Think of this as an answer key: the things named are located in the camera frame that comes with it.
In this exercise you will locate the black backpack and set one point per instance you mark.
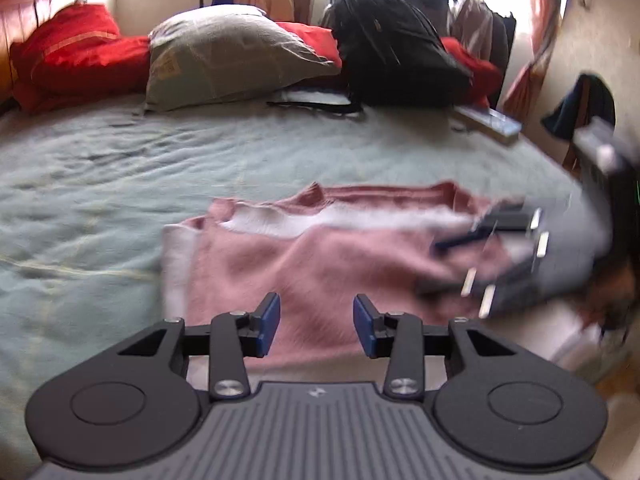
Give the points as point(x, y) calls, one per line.
point(395, 50)

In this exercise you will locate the brown bedside box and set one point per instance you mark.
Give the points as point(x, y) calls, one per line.
point(280, 5)

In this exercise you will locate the red pillow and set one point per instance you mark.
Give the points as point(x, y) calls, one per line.
point(75, 60)
point(470, 65)

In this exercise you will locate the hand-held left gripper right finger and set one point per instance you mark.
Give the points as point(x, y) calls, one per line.
point(364, 327)

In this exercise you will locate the dark blue garment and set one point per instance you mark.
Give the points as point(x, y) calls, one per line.
point(585, 105)

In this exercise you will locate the pink and white sweater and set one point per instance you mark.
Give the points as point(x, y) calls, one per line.
point(325, 260)

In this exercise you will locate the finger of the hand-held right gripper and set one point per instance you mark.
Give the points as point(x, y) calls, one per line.
point(500, 225)
point(450, 285)

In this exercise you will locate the wooden headboard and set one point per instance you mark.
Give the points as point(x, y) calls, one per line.
point(20, 15)

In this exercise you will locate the grey-green checked pillow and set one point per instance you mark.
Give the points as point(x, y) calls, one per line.
point(225, 55)

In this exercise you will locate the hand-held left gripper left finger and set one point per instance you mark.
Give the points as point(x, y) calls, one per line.
point(270, 322)

